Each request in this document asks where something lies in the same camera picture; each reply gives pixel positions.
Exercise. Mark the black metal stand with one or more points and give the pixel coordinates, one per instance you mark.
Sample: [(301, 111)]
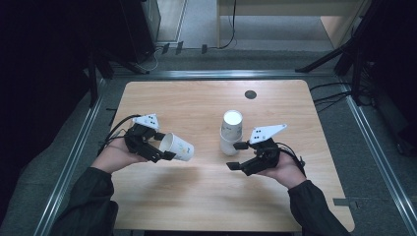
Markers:
[(93, 82)]

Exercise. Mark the dark curtain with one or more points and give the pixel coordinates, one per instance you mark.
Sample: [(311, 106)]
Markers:
[(400, 49), (39, 82)]

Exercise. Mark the grey floor tape strip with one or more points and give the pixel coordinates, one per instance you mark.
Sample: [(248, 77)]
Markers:
[(344, 202)]

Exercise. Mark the white printed paper cup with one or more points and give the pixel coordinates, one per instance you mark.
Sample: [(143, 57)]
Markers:
[(180, 147)]

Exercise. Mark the black round table grommet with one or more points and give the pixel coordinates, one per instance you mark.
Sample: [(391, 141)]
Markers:
[(250, 94)]

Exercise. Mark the black computer tower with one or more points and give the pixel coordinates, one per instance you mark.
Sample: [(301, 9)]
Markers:
[(137, 29)]

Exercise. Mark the person's left hand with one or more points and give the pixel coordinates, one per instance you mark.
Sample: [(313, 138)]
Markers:
[(113, 159)]

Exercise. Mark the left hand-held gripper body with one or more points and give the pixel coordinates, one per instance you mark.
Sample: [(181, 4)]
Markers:
[(139, 139)]

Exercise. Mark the metal floor rail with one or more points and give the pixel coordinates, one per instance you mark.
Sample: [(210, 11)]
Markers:
[(223, 74), (84, 137), (377, 152)]

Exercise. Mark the black tripod stand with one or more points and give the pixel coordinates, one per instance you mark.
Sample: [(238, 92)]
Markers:
[(327, 57)]

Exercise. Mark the light wooden desk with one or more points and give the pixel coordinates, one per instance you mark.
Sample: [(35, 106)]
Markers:
[(337, 26)]

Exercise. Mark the stack of white paper cups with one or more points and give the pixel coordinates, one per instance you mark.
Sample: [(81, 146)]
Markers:
[(231, 144)]

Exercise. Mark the person's right hand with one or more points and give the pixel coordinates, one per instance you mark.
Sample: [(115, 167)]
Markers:
[(288, 172)]

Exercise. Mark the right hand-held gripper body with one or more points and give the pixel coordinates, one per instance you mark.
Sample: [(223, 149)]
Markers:
[(265, 157)]

